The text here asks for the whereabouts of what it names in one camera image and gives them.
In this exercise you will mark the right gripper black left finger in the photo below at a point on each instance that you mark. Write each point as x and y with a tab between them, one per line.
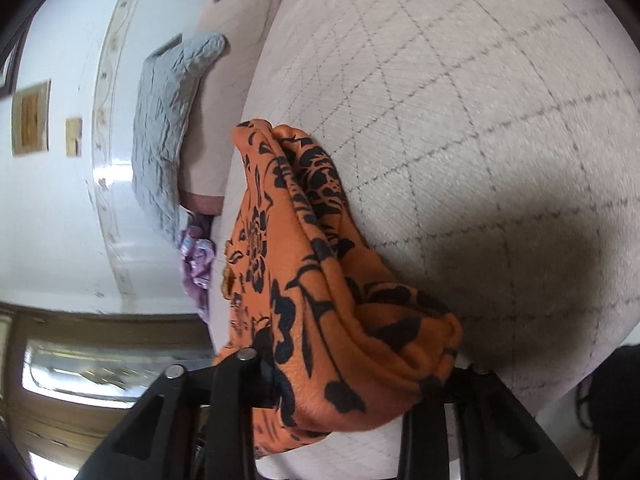
191	424

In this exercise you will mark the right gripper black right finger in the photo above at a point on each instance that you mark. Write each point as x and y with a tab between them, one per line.
497	437

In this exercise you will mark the orange black floral garment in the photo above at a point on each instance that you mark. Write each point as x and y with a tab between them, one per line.
347	346

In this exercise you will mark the wooden glass door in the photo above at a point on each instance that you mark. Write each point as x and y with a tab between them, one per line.
68	378

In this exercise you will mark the purple floral cloth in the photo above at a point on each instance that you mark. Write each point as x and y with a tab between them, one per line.
197	253

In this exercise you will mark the grey quilted pillow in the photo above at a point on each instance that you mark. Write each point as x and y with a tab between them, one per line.
166	92

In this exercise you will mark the pink bolster cushion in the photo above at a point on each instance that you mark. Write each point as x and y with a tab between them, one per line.
206	151

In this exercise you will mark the small wooden wall plate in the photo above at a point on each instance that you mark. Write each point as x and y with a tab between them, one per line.
73	136

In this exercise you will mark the wooden wall switch plate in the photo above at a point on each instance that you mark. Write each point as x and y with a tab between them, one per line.
30	119

